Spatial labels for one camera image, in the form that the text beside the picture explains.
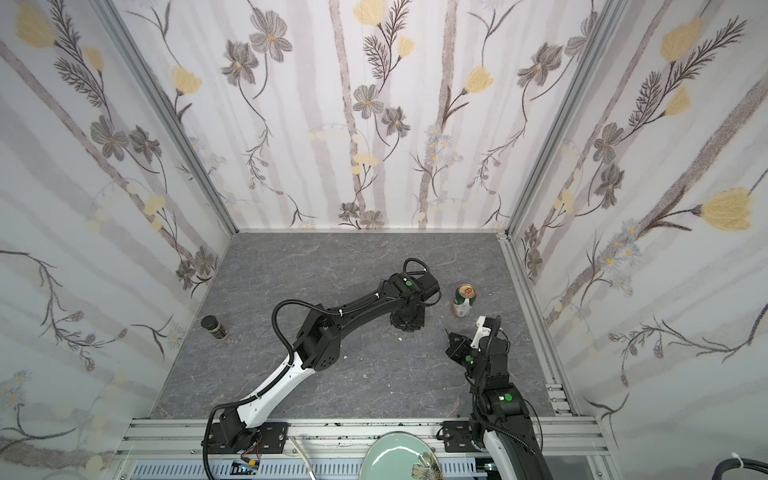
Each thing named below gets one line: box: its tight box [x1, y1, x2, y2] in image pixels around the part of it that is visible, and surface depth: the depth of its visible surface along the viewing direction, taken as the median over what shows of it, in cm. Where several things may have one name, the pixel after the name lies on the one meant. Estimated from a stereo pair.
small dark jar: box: [200, 314, 228, 340], surface depth 87 cm
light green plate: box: [359, 431, 432, 480], surface depth 73 cm
